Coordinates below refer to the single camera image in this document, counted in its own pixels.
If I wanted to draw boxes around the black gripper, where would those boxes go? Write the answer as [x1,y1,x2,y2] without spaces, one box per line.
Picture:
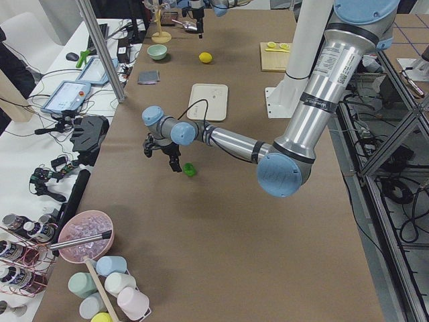
[191,7,204,39]
[161,143,181,172]

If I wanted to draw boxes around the green lime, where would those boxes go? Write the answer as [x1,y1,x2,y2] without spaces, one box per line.
[183,162,196,177]

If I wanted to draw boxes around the yellow lemon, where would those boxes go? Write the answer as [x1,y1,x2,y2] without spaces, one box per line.
[198,52,213,64]

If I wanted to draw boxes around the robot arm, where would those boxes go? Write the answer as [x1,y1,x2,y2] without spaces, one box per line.
[142,1,399,197]
[182,0,250,39]

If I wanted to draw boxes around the white rabbit tray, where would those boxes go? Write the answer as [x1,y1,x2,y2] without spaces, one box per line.
[186,83,229,121]

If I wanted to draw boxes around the metal scoop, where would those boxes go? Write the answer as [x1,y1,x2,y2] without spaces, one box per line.
[172,19,198,34]

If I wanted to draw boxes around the wooden mug tree stand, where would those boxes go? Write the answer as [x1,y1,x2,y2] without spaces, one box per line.
[143,0,172,44]

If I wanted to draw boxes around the mint green bowl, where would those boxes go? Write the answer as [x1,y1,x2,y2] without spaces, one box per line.
[147,44,168,60]

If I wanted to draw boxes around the yellow plastic knife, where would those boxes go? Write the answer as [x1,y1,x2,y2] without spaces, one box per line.
[265,48,290,53]

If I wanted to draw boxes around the grey folded cloth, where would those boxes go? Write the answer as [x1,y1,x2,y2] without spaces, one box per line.
[137,70,160,85]

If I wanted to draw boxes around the wooden cutting board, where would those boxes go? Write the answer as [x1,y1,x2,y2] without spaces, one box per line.
[259,42,292,72]

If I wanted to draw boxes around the lemon slice lower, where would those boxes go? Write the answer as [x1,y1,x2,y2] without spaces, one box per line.
[280,43,290,50]

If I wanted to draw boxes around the pink bowl with ice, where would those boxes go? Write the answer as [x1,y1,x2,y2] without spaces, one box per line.
[58,210,115,264]

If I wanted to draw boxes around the teach pendant tablet far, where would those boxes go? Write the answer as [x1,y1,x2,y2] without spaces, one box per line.
[76,56,109,86]

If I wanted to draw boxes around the teach pendant tablet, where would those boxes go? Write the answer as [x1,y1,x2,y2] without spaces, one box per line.
[40,80,91,114]
[76,56,109,86]

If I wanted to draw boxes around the blue plastic cup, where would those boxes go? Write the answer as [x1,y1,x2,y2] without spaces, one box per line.
[96,256,127,277]

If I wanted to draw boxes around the teach pendant tablet near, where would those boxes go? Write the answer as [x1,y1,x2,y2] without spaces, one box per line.
[40,80,91,114]

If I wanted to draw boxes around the computer mouse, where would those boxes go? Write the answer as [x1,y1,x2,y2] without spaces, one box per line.
[66,52,79,62]

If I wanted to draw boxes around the white plastic cup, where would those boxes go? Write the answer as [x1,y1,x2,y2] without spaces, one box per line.
[105,272,137,297]

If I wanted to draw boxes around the pink plastic cup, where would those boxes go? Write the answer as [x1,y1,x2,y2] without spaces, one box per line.
[117,286,151,321]

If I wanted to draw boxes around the green plastic cup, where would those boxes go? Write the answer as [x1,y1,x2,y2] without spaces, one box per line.
[68,272,98,299]

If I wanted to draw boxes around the aluminium frame post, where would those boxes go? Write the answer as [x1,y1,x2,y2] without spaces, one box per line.
[76,0,125,103]

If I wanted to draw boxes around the copper wire bottle rack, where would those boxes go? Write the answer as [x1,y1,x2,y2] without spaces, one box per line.
[1,213,57,297]

